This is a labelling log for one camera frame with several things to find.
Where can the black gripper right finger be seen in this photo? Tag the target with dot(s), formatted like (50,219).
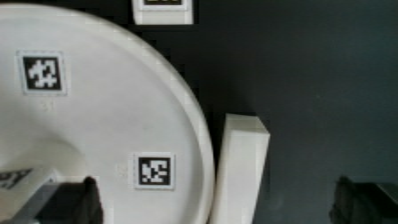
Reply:
(364,202)

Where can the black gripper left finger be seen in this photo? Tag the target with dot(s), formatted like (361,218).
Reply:
(64,204)

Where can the white round table top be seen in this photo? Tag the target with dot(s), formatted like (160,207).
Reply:
(99,115)

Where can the white cross-shaped table base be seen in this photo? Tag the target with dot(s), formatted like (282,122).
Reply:
(163,12)

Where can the white U-shaped obstacle fence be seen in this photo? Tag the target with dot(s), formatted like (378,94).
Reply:
(242,159)

